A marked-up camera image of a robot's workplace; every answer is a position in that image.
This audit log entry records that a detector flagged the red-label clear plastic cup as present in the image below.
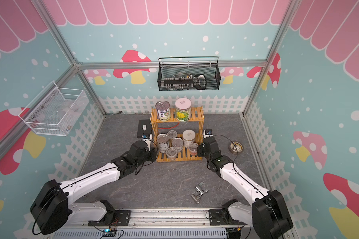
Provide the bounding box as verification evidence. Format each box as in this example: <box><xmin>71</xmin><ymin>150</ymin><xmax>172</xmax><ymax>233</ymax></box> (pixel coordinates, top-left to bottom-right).
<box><xmin>188</xmin><ymin>142</ymin><xmax>198</xmax><ymax>156</ymax></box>

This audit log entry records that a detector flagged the brown-label clear plastic cup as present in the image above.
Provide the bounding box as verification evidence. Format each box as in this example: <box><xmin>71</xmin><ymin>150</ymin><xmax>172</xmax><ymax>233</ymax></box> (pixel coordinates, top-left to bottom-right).
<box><xmin>166</xmin><ymin>147</ymin><xmax>178</xmax><ymax>161</ymax></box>

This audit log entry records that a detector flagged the yellow seed jar white lid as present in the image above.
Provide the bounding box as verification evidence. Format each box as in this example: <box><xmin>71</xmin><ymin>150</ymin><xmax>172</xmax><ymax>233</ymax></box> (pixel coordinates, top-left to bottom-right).
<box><xmin>175</xmin><ymin>98</ymin><xmax>191</xmax><ymax>121</ymax></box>

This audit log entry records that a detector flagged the purple-label tin can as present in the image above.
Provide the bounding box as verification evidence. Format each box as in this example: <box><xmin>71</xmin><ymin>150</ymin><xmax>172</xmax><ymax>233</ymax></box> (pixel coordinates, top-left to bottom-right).
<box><xmin>156</xmin><ymin>101</ymin><xmax>171</xmax><ymax>121</ymax></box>

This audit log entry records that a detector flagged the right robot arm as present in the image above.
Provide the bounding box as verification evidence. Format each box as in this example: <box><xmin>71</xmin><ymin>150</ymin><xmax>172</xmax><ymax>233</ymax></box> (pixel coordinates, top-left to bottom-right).
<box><xmin>197</xmin><ymin>136</ymin><xmax>294</xmax><ymax>239</ymax></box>

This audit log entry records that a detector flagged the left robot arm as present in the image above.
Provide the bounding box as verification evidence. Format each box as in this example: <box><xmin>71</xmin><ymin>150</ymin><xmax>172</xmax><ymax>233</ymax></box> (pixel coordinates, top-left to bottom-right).
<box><xmin>30</xmin><ymin>139</ymin><xmax>159</xmax><ymax>235</ymax></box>

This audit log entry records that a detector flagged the white-label jar with lid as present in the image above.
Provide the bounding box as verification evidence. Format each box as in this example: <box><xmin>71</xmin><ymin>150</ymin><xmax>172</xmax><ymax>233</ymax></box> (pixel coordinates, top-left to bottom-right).
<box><xmin>182</xmin><ymin>129</ymin><xmax>196</xmax><ymax>148</ymax></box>

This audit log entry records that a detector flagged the wooden two-tier shelf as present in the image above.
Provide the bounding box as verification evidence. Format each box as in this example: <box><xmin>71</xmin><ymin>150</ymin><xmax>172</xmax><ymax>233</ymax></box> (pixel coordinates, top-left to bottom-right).
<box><xmin>150</xmin><ymin>107</ymin><xmax>205</xmax><ymax>163</ymax></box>

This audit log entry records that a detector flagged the small silver pull-tab can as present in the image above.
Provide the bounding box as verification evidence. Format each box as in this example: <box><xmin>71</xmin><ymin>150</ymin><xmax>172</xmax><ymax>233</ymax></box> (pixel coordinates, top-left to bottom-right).
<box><xmin>171</xmin><ymin>137</ymin><xmax>183</xmax><ymax>152</ymax></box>

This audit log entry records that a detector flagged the rear clear plastic cup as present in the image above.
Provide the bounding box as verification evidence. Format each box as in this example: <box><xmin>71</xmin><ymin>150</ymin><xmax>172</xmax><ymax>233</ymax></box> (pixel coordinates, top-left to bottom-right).
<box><xmin>167</xmin><ymin>130</ymin><xmax>178</xmax><ymax>141</ymax></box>

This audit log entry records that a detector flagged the metal faucet piece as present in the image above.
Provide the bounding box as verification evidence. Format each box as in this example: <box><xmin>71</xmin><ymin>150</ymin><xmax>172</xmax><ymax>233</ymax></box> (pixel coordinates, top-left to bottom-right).
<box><xmin>191</xmin><ymin>182</ymin><xmax>209</xmax><ymax>204</ymax></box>

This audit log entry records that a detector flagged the black terminal strip in basket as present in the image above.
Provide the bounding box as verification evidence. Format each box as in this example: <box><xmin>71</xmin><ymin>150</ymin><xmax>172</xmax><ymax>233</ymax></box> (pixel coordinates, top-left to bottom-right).
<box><xmin>158</xmin><ymin>75</ymin><xmax>207</xmax><ymax>91</ymax></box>

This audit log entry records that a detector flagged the small green circuit board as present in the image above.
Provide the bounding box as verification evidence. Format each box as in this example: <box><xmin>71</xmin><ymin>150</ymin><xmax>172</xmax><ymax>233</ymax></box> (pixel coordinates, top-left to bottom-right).
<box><xmin>101</xmin><ymin>229</ymin><xmax>117</xmax><ymax>238</ymax></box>

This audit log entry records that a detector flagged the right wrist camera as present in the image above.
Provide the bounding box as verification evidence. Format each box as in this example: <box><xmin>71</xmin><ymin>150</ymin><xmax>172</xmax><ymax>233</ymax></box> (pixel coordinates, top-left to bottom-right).
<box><xmin>203</xmin><ymin>128</ymin><xmax>213</xmax><ymax>138</ymax></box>

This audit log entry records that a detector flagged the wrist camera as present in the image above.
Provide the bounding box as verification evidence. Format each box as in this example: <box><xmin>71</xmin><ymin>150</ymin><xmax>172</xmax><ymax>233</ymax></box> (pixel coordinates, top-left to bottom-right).
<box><xmin>141</xmin><ymin>134</ymin><xmax>153</xmax><ymax>148</ymax></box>
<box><xmin>203</xmin><ymin>128</ymin><xmax>213</xmax><ymax>138</ymax></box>

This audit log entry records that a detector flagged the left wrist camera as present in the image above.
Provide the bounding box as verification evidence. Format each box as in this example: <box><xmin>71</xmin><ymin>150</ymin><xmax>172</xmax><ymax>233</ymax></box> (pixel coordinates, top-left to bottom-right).
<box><xmin>141</xmin><ymin>134</ymin><xmax>153</xmax><ymax>148</ymax></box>

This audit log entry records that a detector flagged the black network switch box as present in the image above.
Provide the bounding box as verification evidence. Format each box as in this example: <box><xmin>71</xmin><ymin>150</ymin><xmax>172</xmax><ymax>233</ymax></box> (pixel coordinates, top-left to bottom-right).
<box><xmin>137</xmin><ymin>119</ymin><xmax>153</xmax><ymax>138</ymax></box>

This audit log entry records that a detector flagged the red ethernet cable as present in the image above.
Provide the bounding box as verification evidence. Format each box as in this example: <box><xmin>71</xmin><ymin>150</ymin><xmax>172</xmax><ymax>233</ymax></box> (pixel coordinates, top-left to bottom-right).
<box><xmin>157</xmin><ymin>120</ymin><xmax>180</xmax><ymax>129</ymax></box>

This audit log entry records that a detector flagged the black mesh wall basket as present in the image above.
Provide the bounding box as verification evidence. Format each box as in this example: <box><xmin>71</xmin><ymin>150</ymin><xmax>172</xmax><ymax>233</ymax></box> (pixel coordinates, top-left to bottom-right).
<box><xmin>157</xmin><ymin>56</ymin><xmax>221</xmax><ymax>91</ymax></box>

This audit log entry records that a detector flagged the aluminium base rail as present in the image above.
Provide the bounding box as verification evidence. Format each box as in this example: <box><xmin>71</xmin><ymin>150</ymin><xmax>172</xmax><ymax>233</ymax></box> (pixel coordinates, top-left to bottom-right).
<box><xmin>44</xmin><ymin>207</ymin><xmax>294</xmax><ymax>239</ymax></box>

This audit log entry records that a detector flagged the white wire wall basket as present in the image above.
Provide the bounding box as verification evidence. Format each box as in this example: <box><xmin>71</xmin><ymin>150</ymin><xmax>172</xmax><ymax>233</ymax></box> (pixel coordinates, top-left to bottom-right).
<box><xmin>18</xmin><ymin>82</ymin><xmax>89</xmax><ymax>136</ymax></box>

